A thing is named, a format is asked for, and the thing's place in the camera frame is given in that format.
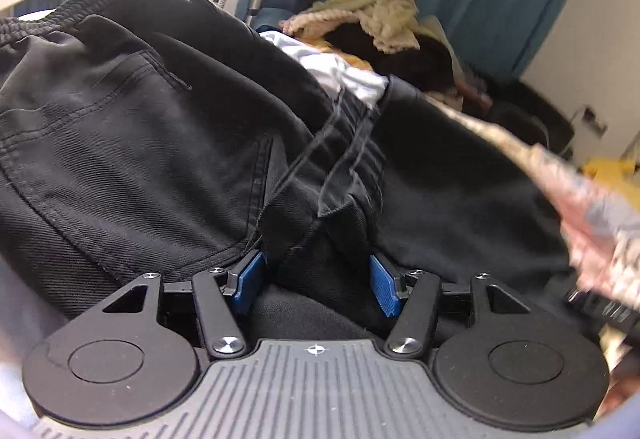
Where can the cream knitted blanket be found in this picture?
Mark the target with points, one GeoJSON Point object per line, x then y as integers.
{"type": "Point", "coordinates": [392, 24]}

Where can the yellow pikachu plush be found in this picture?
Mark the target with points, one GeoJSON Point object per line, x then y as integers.
{"type": "Point", "coordinates": [617, 175]}

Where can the black sofa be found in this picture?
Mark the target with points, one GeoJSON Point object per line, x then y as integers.
{"type": "Point", "coordinates": [524, 112]}

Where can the wall power socket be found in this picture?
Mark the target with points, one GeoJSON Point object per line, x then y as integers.
{"type": "Point", "coordinates": [596, 125]}

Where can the pastel pink bed sheet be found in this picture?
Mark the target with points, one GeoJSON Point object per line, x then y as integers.
{"type": "Point", "coordinates": [25, 318]}

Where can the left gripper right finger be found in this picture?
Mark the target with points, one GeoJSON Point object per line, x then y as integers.
{"type": "Point", "coordinates": [410, 298]}

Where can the yellow garment on pile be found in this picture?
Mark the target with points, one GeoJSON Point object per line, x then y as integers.
{"type": "Point", "coordinates": [324, 46]}

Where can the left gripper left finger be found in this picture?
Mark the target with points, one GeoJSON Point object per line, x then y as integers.
{"type": "Point", "coordinates": [222, 300]}

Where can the black jeans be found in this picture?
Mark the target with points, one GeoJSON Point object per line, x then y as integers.
{"type": "Point", "coordinates": [166, 136]}

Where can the black garment on pile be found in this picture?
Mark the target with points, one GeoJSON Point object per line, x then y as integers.
{"type": "Point", "coordinates": [428, 67]}

